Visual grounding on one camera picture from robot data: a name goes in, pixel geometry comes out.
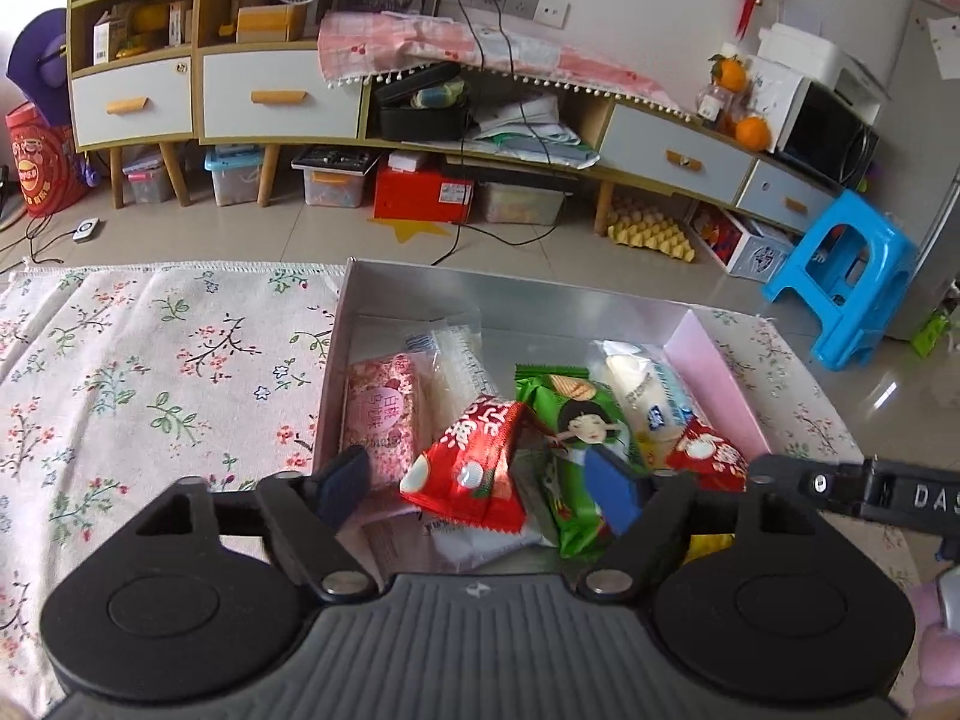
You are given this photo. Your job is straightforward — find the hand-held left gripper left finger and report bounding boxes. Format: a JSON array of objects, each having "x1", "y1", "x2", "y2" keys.
[{"x1": 135, "y1": 446, "x2": 387, "y2": 605}]

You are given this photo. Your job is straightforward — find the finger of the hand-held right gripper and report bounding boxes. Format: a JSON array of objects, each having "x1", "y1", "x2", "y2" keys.
[{"x1": 787, "y1": 456, "x2": 871, "y2": 520}]

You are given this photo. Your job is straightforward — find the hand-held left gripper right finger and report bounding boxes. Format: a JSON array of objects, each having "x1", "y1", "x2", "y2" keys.
[{"x1": 579, "y1": 446, "x2": 822, "y2": 605}]

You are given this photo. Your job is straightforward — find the green snack packet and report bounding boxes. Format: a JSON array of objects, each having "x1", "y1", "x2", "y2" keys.
[{"x1": 514, "y1": 364, "x2": 655, "y2": 560}]

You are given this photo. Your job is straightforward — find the pink snack packet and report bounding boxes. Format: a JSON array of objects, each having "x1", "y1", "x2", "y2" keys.
[{"x1": 343, "y1": 351, "x2": 419, "y2": 490}]

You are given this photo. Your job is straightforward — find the cream roll packet blue label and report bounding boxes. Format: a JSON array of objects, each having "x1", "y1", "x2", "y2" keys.
[{"x1": 591, "y1": 340, "x2": 715, "y2": 460}]

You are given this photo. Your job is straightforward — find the red and white snack packet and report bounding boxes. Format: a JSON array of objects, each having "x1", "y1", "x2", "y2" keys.
[{"x1": 666, "y1": 420, "x2": 752, "y2": 497}]

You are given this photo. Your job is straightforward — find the yellow snack packet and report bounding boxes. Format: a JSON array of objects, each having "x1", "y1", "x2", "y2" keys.
[{"x1": 686, "y1": 532, "x2": 737, "y2": 565}]

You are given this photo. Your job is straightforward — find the silver snack packet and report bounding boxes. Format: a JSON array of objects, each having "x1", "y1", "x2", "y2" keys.
[{"x1": 430, "y1": 516, "x2": 550, "y2": 572}]

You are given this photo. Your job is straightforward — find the white bread packet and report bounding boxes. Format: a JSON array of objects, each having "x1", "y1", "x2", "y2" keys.
[{"x1": 403, "y1": 325, "x2": 490, "y2": 422}]

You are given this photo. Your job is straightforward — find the pink cardboard box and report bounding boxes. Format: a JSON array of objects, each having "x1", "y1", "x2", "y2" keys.
[{"x1": 311, "y1": 257, "x2": 773, "y2": 572}]

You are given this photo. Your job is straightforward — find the blue plastic stool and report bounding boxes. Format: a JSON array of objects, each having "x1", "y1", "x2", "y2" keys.
[{"x1": 760, "y1": 189, "x2": 921, "y2": 371}]

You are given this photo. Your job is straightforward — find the floral tablecloth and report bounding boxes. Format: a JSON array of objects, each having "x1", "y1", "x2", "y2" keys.
[{"x1": 0, "y1": 261, "x2": 920, "y2": 720}]

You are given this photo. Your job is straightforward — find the yellow egg tray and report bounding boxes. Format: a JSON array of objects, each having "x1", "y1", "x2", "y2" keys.
[{"x1": 606, "y1": 197, "x2": 696, "y2": 265}]

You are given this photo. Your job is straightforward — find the white toy box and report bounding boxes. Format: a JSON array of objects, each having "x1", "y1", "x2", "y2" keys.
[{"x1": 688, "y1": 201, "x2": 797, "y2": 280}]

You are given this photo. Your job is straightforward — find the yellow star floor sticker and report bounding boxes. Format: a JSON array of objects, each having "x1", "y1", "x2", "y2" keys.
[{"x1": 366, "y1": 212, "x2": 452, "y2": 246}]

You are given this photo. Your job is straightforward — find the red shoe box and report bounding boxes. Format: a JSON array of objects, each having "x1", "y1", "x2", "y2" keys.
[{"x1": 373, "y1": 152, "x2": 476, "y2": 226}]

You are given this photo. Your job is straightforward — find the white drawer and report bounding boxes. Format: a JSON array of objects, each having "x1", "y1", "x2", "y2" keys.
[
  {"x1": 72, "y1": 58, "x2": 194, "y2": 149},
  {"x1": 601, "y1": 103, "x2": 756, "y2": 205},
  {"x1": 737, "y1": 160, "x2": 839, "y2": 214},
  {"x1": 201, "y1": 47, "x2": 362, "y2": 141}
]

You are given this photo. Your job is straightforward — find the blue lid storage box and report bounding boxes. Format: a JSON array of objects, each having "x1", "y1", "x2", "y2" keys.
[{"x1": 203, "y1": 145, "x2": 266, "y2": 209}]

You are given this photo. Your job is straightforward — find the grey refrigerator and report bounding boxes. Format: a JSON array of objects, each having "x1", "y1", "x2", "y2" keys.
[{"x1": 883, "y1": 0, "x2": 960, "y2": 344}]

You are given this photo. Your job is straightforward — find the black microwave oven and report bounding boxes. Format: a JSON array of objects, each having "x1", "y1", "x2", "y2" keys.
[{"x1": 775, "y1": 77, "x2": 881, "y2": 194}]

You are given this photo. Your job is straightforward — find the small clear storage box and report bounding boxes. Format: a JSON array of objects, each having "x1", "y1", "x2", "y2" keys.
[{"x1": 122, "y1": 152, "x2": 176, "y2": 205}]

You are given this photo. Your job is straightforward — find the orange fruit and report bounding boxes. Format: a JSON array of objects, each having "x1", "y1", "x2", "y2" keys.
[
  {"x1": 734, "y1": 115, "x2": 773, "y2": 152},
  {"x1": 710, "y1": 55, "x2": 749, "y2": 92}
]

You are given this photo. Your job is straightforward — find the loose papers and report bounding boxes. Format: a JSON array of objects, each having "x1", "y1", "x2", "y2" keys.
[{"x1": 471, "y1": 92, "x2": 602, "y2": 167}]

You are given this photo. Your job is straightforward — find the black case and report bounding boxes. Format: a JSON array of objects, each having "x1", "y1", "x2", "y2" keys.
[{"x1": 373, "y1": 62, "x2": 471, "y2": 143}]

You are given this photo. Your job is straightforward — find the glass jar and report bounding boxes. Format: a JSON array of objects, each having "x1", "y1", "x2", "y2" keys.
[{"x1": 695, "y1": 81, "x2": 734, "y2": 126}]

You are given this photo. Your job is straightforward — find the white printer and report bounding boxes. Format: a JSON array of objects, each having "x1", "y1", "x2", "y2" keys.
[{"x1": 756, "y1": 21, "x2": 891, "y2": 107}]

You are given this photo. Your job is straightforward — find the red gift bag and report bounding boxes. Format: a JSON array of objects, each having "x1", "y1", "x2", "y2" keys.
[{"x1": 5, "y1": 100, "x2": 89, "y2": 220}]

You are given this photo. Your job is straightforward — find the pink floral cabinet cloth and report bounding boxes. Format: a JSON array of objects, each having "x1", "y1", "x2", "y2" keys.
[{"x1": 316, "y1": 11, "x2": 685, "y2": 115}]

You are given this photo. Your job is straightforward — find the yellow cardboard box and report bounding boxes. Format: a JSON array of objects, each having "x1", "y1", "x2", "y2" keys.
[{"x1": 235, "y1": 4, "x2": 310, "y2": 44}]

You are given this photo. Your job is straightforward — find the small cardboard box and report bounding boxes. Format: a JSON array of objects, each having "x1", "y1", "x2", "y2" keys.
[{"x1": 92, "y1": 10, "x2": 134, "y2": 66}]

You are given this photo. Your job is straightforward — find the purple hat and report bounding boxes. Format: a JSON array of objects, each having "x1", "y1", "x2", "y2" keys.
[{"x1": 5, "y1": 6, "x2": 71, "y2": 130}]

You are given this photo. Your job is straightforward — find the clear storage box orange handle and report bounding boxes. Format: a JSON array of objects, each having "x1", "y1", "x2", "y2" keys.
[{"x1": 290, "y1": 145, "x2": 381, "y2": 211}]

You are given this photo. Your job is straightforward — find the black cable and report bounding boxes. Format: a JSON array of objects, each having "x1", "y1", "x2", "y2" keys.
[{"x1": 430, "y1": 0, "x2": 602, "y2": 269}]

